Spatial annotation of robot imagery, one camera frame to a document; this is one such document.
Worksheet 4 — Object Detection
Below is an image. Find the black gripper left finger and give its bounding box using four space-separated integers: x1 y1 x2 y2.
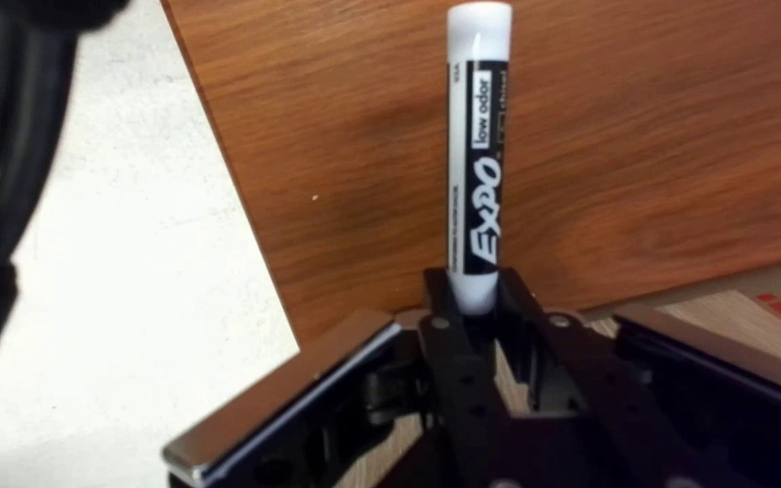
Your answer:
159 265 512 488

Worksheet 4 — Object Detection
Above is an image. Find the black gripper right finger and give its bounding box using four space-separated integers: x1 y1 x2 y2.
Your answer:
493 265 781 488

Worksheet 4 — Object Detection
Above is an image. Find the white black Expo marker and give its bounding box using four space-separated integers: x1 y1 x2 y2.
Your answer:
445 0 514 316

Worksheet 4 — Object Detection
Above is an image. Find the brown printed cardboard panel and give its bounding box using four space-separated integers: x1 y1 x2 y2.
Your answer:
589 255 781 375

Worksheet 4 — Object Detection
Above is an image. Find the thick black cable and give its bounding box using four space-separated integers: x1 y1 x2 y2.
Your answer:
0 0 132 369

